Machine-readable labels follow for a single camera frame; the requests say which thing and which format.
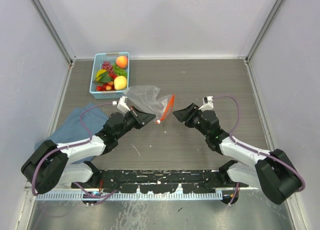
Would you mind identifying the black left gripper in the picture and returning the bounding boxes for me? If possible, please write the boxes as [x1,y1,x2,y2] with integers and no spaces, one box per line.
[115,106,155,140]

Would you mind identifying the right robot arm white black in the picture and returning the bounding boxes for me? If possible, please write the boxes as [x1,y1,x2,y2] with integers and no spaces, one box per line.
[173,104,306,205]

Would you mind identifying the blue cloth towel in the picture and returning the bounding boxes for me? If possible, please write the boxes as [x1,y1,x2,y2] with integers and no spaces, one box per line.
[34,102,111,165]

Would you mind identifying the light blue plastic basket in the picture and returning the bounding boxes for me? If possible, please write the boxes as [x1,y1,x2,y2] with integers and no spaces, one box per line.
[89,52,130,99]

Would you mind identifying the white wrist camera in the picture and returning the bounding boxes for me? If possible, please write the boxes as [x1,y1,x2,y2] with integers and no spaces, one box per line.
[199,96,214,112]
[112,96,131,113]

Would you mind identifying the orange peach fruit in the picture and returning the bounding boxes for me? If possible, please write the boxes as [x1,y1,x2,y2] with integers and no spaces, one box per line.
[115,56,129,69]

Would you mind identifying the red strawberries pile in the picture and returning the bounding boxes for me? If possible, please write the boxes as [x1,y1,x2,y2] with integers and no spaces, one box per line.
[96,74,117,92]

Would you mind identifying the green leaves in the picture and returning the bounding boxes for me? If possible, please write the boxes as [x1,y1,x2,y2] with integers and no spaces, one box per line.
[94,72,113,84]

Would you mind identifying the clear zip bag orange zipper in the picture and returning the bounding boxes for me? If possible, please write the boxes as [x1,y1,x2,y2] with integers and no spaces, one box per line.
[123,86,175,124]

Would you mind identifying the purple grape bunch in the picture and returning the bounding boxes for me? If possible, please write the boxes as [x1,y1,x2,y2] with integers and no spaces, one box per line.
[101,61,114,73]

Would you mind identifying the slotted cable duct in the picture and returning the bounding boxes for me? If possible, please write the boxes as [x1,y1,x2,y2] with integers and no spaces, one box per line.
[35,189,223,201]

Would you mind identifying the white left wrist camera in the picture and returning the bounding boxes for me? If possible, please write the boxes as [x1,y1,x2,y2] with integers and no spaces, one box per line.
[112,96,131,113]

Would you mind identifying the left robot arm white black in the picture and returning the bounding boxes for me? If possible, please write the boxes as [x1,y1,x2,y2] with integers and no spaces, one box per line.
[21,106,156,196]

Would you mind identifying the yellow star fruit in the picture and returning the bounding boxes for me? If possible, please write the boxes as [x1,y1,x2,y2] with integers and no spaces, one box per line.
[95,69,108,81]

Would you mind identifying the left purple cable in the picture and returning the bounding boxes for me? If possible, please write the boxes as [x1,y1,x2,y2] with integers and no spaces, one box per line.
[31,101,123,206]

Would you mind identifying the green grape bunch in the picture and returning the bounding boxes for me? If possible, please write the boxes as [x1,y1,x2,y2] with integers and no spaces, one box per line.
[112,64,128,78]

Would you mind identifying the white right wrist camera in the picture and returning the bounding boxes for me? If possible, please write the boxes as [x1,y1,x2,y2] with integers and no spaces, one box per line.
[199,96,214,112]

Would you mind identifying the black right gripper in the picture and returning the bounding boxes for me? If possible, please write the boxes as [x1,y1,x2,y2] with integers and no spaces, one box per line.
[172,103,210,138]

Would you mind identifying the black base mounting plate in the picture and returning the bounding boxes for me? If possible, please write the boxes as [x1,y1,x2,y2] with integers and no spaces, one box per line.
[80,170,236,194]

